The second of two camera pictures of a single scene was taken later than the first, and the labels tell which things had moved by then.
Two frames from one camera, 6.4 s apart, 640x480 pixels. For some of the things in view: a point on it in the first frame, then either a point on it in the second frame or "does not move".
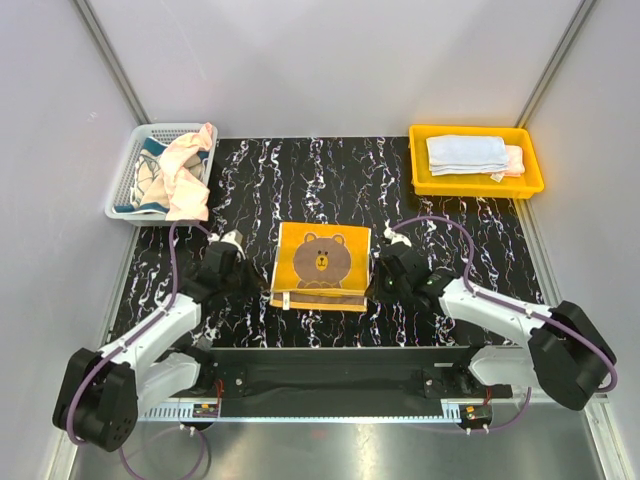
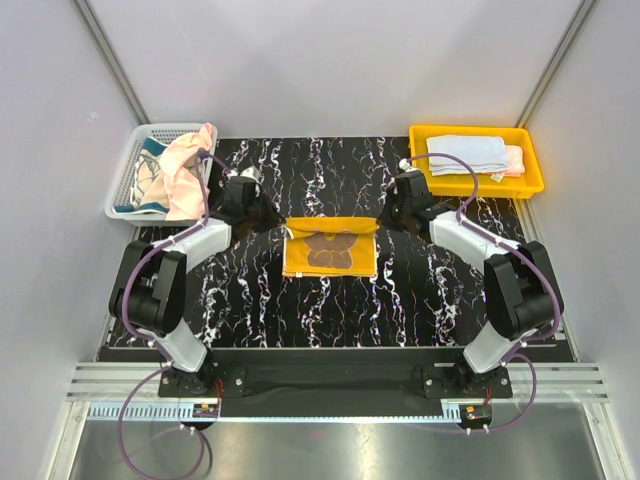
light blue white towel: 466,154 does not move
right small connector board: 474,415 does not move
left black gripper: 256,284 to 273,218
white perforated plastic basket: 121,186 does not move
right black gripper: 375,287 to 384,217
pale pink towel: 186,192 does not move
